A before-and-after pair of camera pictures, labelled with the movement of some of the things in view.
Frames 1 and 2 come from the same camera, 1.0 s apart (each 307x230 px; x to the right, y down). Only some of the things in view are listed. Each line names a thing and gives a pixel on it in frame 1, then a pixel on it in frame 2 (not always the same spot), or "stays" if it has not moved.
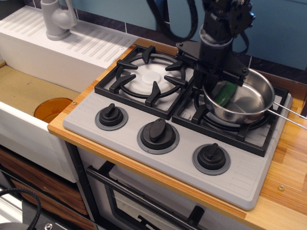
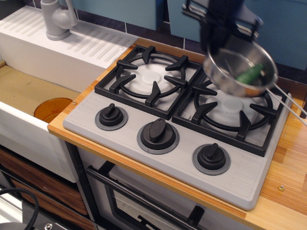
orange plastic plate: x=48 y=109 stays
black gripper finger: x=199 y=78 to x=207 y=35
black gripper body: x=215 y=59 to x=219 y=19
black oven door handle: x=101 y=175 stays
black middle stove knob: x=158 y=137 stays
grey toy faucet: x=59 y=17 stays
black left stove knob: x=111 y=118 stays
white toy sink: x=34 y=68 stays
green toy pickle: x=226 y=93 to x=251 y=74
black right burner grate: x=255 y=136 stays
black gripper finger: x=209 y=84 to x=221 y=34
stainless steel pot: x=249 y=102 to x=244 y=69
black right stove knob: x=211 y=159 stays
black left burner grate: x=153 y=79 stays
